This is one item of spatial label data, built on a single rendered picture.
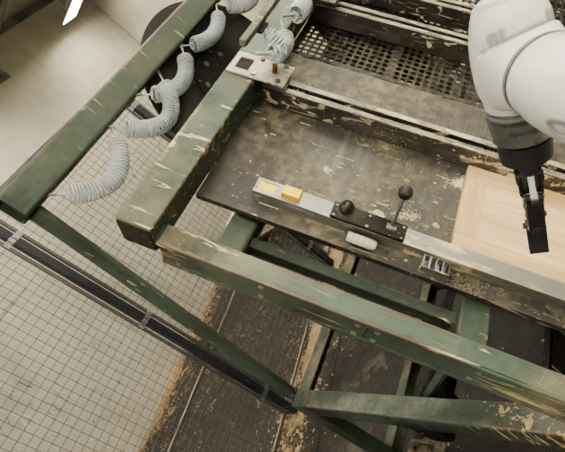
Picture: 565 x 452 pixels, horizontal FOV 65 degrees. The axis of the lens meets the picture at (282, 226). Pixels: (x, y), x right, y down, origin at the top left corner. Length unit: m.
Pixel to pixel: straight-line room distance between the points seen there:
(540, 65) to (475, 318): 0.78
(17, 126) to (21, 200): 5.02
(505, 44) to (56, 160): 1.29
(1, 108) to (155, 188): 5.53
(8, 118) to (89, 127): 4.93
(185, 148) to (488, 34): 0.82
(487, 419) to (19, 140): 5.88
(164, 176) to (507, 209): 0.94
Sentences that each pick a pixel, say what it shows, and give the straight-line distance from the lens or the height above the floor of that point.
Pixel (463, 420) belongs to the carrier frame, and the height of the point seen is 0.79.
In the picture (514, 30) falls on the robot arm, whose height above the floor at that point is 1.73.
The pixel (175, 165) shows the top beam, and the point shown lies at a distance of 1.19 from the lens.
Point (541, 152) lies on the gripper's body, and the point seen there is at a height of 1.54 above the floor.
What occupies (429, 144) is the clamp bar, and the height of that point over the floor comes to 1.35.
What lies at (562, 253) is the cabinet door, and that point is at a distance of 1.38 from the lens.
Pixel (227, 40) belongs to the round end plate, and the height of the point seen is 1.97.
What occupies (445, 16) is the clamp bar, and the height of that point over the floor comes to 1.41.
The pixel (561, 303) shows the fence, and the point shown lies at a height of 1.00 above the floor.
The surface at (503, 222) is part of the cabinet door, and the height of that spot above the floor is 1.12.
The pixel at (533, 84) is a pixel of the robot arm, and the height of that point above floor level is 1.70.
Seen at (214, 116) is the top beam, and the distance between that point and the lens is 1.30.
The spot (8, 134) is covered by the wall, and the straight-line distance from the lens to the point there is 6.42.
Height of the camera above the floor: 1.98
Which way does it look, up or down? 20 degrees down
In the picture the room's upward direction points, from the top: 52 degrees counter-clockwise
